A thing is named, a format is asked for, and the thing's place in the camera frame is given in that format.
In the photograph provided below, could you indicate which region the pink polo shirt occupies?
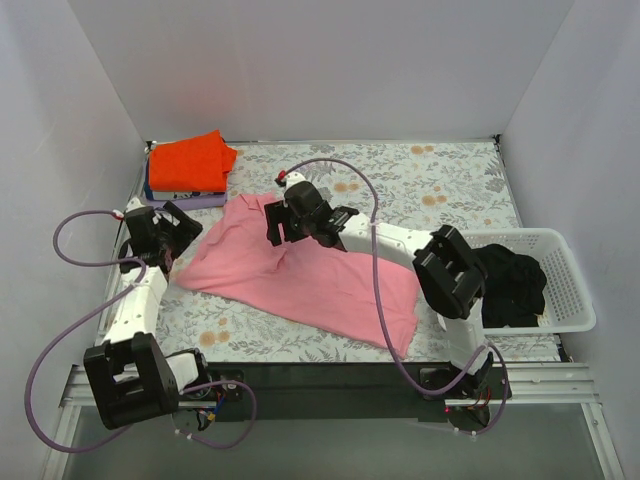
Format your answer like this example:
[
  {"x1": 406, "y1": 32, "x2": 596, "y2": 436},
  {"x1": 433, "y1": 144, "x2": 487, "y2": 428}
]
[{"x1": 177, "y1": 193, "x2": 419, "y2": 356}]

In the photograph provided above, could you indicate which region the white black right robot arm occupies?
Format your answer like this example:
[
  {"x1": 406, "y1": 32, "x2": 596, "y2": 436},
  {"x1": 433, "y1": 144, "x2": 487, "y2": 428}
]
[{"x1": 264, "y1": 173, "x2": 493, "y2": 398}]

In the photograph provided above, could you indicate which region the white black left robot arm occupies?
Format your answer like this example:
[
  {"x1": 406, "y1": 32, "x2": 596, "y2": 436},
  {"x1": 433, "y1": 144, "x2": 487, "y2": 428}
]
[{"x1": 83, "y1": 198, "x2": 213, "y2": 430}]

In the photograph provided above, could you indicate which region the folded lavender shirt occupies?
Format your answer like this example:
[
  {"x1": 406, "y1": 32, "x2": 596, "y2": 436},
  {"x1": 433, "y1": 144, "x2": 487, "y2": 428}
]
[{"x1": 171, "y1": 193, "x2": 227, "y2": 211}]

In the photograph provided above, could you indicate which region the folded orange shirt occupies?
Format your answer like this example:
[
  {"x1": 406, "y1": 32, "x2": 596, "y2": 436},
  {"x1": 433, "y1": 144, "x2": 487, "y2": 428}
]
[{"x1": 148, "y1": 130, "x2": 238, "y2": 193}]

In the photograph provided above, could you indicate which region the floral patterned table mat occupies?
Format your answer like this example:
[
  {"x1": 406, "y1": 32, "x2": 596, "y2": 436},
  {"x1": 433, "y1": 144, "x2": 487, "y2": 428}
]
[{"x1": 97, "y1": 141, "x2": 564, "y2": 363}]

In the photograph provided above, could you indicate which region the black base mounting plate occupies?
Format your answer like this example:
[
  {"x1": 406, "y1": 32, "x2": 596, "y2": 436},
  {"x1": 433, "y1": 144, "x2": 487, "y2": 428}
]
[{"x1": 208, "y1": 362, "x2": 512, "y2": 424}]

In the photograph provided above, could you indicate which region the black shirt in basket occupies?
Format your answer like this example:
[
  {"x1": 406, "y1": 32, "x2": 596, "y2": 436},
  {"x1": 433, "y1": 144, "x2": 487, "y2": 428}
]
[{"x1": 474, "y1": 244, "x2": 547, "y2": 329}]

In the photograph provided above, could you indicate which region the white plastic laundry basket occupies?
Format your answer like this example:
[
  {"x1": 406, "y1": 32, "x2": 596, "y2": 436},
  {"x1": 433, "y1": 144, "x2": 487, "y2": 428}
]
[{"x1": 461, "y1": 228, "x2": 596, "y2": 336}]

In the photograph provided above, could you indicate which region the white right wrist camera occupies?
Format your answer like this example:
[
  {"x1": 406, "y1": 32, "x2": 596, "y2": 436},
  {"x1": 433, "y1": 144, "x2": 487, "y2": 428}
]
[{"x1": 275, "y1": 170, "x2": 306, "y2": 189}]

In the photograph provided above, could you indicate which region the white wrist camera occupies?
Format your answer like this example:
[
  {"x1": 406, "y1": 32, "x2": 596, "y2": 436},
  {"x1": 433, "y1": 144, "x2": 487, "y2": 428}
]
[
  {"x1": 275, "y1": 170, "x2": 306, "y2": 189},
  {"x1": 111, "y1": 196, "x2": 144, "y2": 220}
]

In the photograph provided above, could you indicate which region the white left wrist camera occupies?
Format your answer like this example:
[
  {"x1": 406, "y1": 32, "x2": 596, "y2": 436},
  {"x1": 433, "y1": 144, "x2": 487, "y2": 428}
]
[{"x1": 111, "y1": 196, "x2": 144, "y2": 220}]

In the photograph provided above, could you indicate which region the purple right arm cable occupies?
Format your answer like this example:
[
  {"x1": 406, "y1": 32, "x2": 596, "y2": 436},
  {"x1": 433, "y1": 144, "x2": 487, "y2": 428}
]
[{"x1": 275, "y1": 158, "x2": 511, "y2": 437}]

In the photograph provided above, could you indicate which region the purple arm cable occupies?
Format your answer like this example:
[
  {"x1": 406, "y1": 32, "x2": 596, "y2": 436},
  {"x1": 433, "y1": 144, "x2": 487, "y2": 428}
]
[
  {"x1": 23, "y1": 209, "x2": 260, "y2": 454},
  {"x1": 275, "y1": 158, "x2": 511, "y2": 437}
]

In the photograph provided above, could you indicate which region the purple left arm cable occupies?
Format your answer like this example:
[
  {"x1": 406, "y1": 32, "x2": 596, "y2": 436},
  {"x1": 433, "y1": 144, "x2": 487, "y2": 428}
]
[{"x1": 23, "y1": 209, "x2": 260, "y2": 454}]

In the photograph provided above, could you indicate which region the aluminium front frame rail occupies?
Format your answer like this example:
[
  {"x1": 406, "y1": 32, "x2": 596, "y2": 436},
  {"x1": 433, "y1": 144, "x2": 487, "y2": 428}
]
[{"x1": 43, "y1": 362, "x2": 623, "y2": 479}]

